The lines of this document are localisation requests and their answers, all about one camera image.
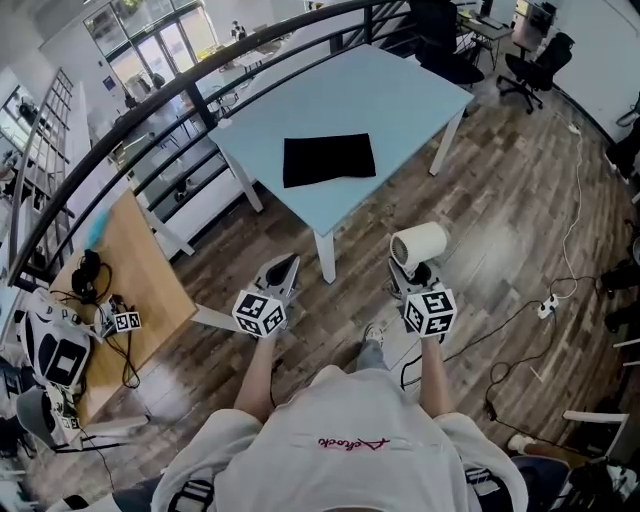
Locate spare gripper device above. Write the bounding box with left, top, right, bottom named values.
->
left=93, top=295, right=144, bottom=342

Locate black floor cable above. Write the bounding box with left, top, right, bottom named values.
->
left=399, top=294, right=576, bottom=451

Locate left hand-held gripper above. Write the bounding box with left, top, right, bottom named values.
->
left=231, top=252, right=302, bottom=341

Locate dark blue chair seat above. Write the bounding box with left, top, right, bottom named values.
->
left=512, top=452, right=572, bottom=504

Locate white power cable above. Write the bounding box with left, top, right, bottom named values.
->
left=547, top=112, right=587, bottom=301

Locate grey office desk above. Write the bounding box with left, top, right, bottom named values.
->
left=455, top=7, right=517, bottom=72

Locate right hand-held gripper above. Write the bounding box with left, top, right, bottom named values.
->
left=388, top=257, right=459, bottom=341

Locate person's white shirt torso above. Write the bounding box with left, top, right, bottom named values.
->
left=149, top=364, right=531, bottom=512

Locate white power strip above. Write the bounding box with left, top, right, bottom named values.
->
left=536, top=293, right=561, bottom=321

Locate person's leg with shoe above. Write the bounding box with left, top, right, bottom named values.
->
left=355, top=322, right=390, bottom=372

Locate person's left forearm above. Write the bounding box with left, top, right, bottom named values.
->
left=233, top=333, right=282, bottom=427

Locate white shoe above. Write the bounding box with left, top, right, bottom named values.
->
left=506, top=433, right=537, bottom=455

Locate white table frame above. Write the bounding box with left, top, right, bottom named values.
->
left=562, top=408, right=632, bottom=464

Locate white hair dryer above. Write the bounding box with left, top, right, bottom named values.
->
left=389, top=221, right=450, bottom=284

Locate wooden side desk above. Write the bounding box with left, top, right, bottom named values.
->
left=47, top=188, right=236, bottom=436

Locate person's right forearm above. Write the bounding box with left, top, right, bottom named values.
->
left=416, top=333, right=464, bottom=420

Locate black curved railing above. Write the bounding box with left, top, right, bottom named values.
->
left=7, top=0, right=416, bottom=289

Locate light blue table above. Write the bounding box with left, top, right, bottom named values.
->
left=206, top=43, right=476, bottom=285

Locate black headset with cables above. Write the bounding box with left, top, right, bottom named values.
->
left=69, top=248, right=115, bottom=307

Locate black cloth bag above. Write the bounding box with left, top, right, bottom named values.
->
left=282, top=132, right=378, bottom=190

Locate black office chair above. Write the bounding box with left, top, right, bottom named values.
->
left=496, top=31, right=577, bottom=115
left=405, top=0, right=487, bottom=87

